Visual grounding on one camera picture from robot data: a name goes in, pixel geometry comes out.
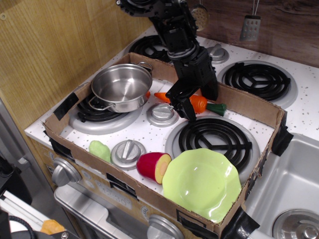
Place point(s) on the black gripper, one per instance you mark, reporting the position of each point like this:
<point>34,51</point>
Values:
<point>193,74</point>

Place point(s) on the orange toy carrot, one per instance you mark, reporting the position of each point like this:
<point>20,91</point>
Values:
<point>199,103</point>

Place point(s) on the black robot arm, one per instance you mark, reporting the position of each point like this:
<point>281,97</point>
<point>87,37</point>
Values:
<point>176,28</point>

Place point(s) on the light green plastic plate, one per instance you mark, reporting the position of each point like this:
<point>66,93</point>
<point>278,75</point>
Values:
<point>204,182</point>

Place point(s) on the grey centre stove knob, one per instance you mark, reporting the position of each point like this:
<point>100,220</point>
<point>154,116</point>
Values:
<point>162,115</point>

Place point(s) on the grey stove knob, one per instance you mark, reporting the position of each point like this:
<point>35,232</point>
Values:
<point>162,115</point>
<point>126,154</point>
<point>218,54</point>

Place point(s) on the grey back stove knob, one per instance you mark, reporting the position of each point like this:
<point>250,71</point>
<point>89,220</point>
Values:
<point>218,54</point>

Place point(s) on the front right black burner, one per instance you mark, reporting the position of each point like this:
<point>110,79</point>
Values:
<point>221,135</point>

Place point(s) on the black burner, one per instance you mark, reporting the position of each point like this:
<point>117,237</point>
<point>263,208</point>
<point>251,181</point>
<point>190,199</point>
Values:
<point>221,135</point>
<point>89,118</point>
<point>152,47</point>
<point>265,80</point>

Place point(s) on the back left black burner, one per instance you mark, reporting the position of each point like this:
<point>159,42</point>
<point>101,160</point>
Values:
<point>152,47</point>

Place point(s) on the stainless steel pot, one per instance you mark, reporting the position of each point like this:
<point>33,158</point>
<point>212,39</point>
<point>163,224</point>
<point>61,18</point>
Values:
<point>122,88</point>

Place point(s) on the back right black burner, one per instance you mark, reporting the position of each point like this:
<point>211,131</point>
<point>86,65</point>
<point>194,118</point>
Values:
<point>265,80</point>

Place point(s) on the red toy fruit half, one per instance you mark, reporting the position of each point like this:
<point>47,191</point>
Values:
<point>153,165</point>

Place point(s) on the hanging metal skimmer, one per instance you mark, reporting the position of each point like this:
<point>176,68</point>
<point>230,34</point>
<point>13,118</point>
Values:
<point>201,16</point>

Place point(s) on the hanging metal spatula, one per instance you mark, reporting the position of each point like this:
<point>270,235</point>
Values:
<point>251,25</point>

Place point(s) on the grey front stove knob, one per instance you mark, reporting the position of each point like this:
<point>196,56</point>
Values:
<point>126,154</point>

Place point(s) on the front left black burner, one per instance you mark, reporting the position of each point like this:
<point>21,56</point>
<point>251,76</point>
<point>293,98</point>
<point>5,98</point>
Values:
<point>89,118</point>

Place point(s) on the light green toy vegetable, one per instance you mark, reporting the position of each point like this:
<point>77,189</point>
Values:
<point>100,150</point>

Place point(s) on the grey sink basin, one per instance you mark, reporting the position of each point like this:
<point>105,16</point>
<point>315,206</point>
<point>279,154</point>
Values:
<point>289,181</point>

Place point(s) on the right grey oven knob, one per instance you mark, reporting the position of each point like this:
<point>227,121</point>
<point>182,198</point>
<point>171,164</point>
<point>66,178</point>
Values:
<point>161,228</point>

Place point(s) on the grey oven knob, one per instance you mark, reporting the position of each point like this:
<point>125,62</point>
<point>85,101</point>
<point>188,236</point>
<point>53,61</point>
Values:
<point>161,228</point>
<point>64,173</point>

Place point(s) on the silver oven door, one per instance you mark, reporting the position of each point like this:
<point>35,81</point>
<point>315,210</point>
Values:
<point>101,221</point>

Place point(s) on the left grey oven knob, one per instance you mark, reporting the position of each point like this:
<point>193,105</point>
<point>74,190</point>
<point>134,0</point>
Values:
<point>64,173</point>

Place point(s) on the metal sink drain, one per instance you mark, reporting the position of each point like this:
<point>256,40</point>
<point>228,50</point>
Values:
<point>296,224</point>

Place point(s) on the orange cloth piece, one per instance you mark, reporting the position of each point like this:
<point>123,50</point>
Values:
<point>51,227</point>

